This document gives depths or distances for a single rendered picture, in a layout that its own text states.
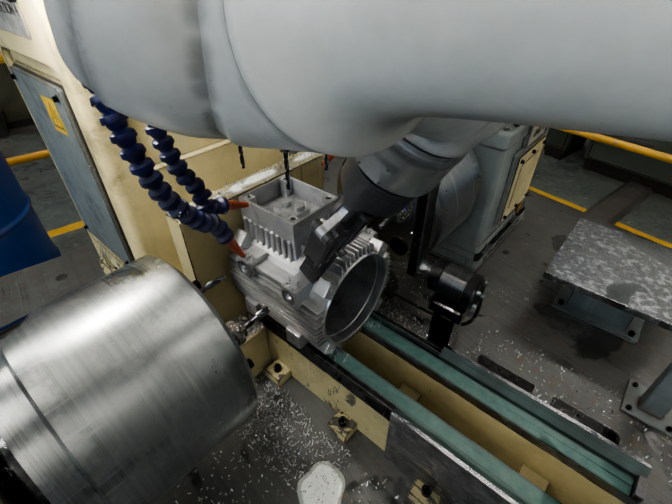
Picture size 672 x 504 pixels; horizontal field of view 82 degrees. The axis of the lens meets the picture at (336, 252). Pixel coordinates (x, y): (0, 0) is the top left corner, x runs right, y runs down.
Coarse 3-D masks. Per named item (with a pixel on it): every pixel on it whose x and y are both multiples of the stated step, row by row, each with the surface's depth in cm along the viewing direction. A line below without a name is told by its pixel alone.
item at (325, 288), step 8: (240, 232) 62; (240, 240) 61; (248, 240) 62; (376, 240) 60; (376, 248) 60; (384, 248) 61; (320, 280) 53; (328, 280) 53; (320, 288) 53; (328, 288) 52; (320, 296) 52; (328, 296) 53; (376, 304) 67; (328, 344) 60; (336, 344) 61; (328, 352) 60
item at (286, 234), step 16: (256, 192) 62; (272, 192) 64; (288, 192) 65; (304, 192) 64; (320, 192) 61; (256, 208) 58; (272, 208) 63; (288, 208) 60; (304, 208) 60; (320, 208) 57; (256, 224) 60; (272, 224) 57; (288, 224) 54; (304, 224) 55; (256, 240) 62; (272, 240) 59; (288, 240) 56; (304, 240) 57; (288, 256) 58
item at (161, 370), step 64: (64, 320) 37; (128, 320) 38; (192, 320) 40; (0, 384) 33; (64, 384) 33; (128, 384) 35; (192, 384) 39; (0, 448) 35; (64, 448) 32; (128, 448) 35; (192, 448) 40
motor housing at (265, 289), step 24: (360, 240) 57; (264, 264) 59; (288, 264) 58; (336, 264) 53; (360, 264) 68; (384, 264) 63; (240, 288) 65; (264, 288) 60; (312, 288) 55; (336, 288) 54; (360, 288) 69; (288, 312) 58; (312, 312) 54; (336, 312) 68; (360, 312) 67; (312, 336) 56; (336, 336) 63
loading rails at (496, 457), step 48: (384, 336) 67; (336, 384) 63; (384, 384) 60; (432, 384) 63; (480, 384) 60; (336, 432) 64; (384, 432) 60; (432, 432) 54; (480, 432) 61; (528, 432) 54; (576, 432) 53; (432, 480) 55; (480, 480) 47; (528, 480) 49; (576, 480) 52; (624, 480) 49
